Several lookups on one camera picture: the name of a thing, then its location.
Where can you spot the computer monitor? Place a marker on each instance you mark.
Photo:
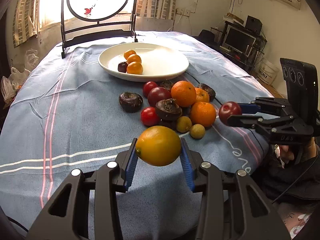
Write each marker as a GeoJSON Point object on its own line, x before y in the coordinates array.
{"type": "Point", "coordinates": [238, 40]}

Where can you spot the clear plastic bag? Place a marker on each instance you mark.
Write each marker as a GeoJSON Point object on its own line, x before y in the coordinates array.
{"type": "Point", "coordinates": [32, 58]}
{"type": "Point", "coordinates": [12, 82]}

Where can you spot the window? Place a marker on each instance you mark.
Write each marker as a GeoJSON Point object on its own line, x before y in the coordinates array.
{"type": "Point", "coordinates": [52, 0]}

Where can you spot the red cherry tomato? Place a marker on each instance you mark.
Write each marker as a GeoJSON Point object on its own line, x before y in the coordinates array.
{"type": "Point", "coordinates": [149, 87]}
{"type": "Point", "coordinates": [149, 116]}

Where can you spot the person's right hand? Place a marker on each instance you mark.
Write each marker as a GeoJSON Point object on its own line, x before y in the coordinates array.
{"type": "Point", "coordinates": [287, 155]}

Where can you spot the small yellow-green fruit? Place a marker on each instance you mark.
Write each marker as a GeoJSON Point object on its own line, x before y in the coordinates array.
{"type": "Point", "coordinates": [183, 124]}
{"type": "Point", "coordinates": [197, 131]}

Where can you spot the black speaker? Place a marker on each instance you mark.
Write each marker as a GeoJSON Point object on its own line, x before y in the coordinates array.
{"type": "Point", "coordinates": [253, 23]}

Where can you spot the blue striped tablecloth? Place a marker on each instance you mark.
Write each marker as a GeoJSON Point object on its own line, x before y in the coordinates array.
{"type": "Point", "coordinates": [75, 120]}

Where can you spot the small dark plum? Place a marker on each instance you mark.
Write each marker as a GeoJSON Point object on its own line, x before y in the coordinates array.
{"type": "Point", "coordinates": [122, 66]}

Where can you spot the black desk rack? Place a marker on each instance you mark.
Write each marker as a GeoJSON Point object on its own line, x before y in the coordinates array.
{"type": "Point", "coordinates": [260, 47]}

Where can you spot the small tangerine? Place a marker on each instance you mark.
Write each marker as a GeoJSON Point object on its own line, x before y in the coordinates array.
{"type": "Point", "coordinates": [203, 95]}

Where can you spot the dark brown water chestnut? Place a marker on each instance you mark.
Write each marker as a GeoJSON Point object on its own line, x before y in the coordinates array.
{"type": "Point", "coordinates": [208, 90]}
{"type": "Point", "coordinates": [166, 84]}
{"type": "Point", "coordinates": [167, 124]}
{"type": "Point", "coordinates": [130, 101]}
{"type": "Point", "coordinates": [168, 109]}

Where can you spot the medium orange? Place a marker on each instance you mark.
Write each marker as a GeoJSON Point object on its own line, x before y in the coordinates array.
{"type": "Point", "coordinates": [203, 114]}

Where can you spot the person's black clothing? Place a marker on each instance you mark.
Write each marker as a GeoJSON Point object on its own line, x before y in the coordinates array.
{"type": "Point", "coordinates": [282, 180]}

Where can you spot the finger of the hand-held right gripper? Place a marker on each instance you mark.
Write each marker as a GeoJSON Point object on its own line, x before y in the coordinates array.
{"type": "Point", "coordinates": [250, 107]}
{"type": "Point", "coordinates": [250, 121]}

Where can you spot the large orange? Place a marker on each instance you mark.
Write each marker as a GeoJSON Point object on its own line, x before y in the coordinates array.
{"type": "Point", "coordinates": [183, 93]}

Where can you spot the white wall outlet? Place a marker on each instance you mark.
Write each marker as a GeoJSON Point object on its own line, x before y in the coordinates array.
{"type": "Point", "coordinates": [183, 11]}

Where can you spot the white bucket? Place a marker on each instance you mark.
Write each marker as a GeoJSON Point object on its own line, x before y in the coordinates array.
{"type": "Point", "coordinates": [268, 71]}

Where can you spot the small orange kumquat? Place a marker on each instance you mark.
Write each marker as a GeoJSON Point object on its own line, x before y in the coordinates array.
{"type": "Point", "coordinates": [135, 68]}
{"type": "Point", "coordinates": [134, 59]}
{"type": "Point", "coordinates": [129, 54]}

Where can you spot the white oval plate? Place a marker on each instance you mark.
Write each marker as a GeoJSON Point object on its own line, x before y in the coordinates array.
{"type": "Point", "coordinates": [160, 62]}

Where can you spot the pink printed cloth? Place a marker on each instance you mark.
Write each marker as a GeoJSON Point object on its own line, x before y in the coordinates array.
{"type": "Point", "coordinates": [297, 220]}

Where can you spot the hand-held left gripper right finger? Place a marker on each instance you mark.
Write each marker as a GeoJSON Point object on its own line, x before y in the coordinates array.
{"type": "Point", "coordinates": [187, 166]}

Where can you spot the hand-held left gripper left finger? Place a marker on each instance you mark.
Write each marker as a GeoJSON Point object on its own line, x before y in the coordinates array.
{"type": "Point", "coordinates": [130, 163]}

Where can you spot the large dark red plum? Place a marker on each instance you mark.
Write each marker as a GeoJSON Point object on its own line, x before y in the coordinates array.
{"type": "Point", "coordinates": [158, 96]}

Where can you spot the yellow lemon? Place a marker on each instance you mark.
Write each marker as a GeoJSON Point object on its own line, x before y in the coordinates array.
{"type": "Point", "coordinates": [158, 145]}

